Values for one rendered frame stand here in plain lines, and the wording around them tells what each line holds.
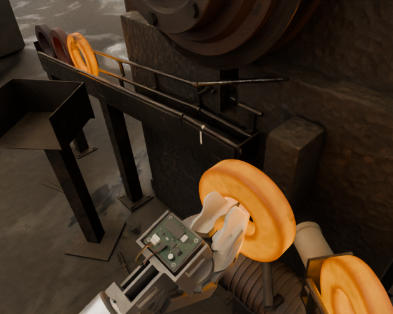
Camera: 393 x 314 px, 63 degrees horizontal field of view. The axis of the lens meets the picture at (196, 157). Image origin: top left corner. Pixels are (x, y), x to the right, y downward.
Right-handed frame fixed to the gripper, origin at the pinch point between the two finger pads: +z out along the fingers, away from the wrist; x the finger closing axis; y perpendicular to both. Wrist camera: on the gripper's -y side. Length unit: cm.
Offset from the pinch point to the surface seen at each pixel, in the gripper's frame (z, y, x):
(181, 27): 15.9, 10.7, 25.4
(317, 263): 3.5, -14.9, -9.9
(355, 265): 4.7, -8.4, -14.8
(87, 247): -32, -79, 75
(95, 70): 17, -26, 94
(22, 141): -19, -22, 79
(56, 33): 19, -18, 118
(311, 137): 22.4, -11.5, 3.7
